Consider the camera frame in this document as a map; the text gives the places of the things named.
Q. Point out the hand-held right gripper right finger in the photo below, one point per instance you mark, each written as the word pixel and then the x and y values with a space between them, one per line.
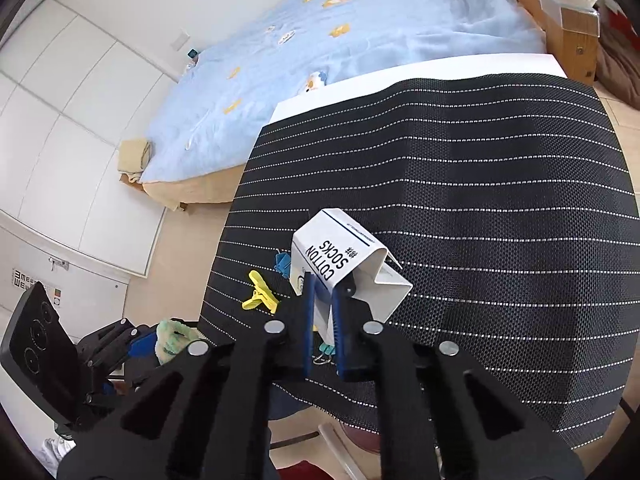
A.
pixel 338 330

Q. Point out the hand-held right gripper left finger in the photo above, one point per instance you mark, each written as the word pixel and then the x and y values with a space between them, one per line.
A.
pixel 310 310

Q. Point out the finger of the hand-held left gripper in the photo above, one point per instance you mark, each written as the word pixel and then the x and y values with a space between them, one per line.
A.
pixel 107 335
pixel 107 389

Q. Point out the white sock box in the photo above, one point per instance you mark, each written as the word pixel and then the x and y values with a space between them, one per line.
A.
pixel 320 250

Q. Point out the person's left forearm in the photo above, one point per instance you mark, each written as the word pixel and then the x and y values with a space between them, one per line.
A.
pixel 52 452

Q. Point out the yellow clothespin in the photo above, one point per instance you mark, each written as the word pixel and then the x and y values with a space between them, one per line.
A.
pixel 262 295

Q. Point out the blue binder clip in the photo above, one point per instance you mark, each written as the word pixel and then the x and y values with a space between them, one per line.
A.
pixel 282 265

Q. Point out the white door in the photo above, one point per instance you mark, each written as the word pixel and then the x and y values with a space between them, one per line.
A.
pixel 85 285

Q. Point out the beige bed sheet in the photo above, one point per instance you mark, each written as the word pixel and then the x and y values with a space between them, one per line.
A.
pixel 200 185

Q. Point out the beige folded cloth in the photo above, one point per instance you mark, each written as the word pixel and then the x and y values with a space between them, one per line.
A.
pixel 132 160

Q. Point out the black striped table mat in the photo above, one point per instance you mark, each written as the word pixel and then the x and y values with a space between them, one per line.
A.
pixel 475 185

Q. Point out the white wardrobe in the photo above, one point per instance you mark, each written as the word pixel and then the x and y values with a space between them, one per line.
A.
pixel 75 110

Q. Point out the white table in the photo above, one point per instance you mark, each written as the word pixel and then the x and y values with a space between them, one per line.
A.
pixel 400 75

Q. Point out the blue printed blanket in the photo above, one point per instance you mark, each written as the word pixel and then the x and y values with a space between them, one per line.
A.
pixel 400 25

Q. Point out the brown bean bag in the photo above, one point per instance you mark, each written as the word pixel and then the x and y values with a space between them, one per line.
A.
pixel 620 65

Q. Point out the white wall socket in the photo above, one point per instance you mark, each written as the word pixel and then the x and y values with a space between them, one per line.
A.
pixel 180 40

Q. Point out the wooden bed frame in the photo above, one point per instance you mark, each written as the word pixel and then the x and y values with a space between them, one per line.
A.
pixel 565 45

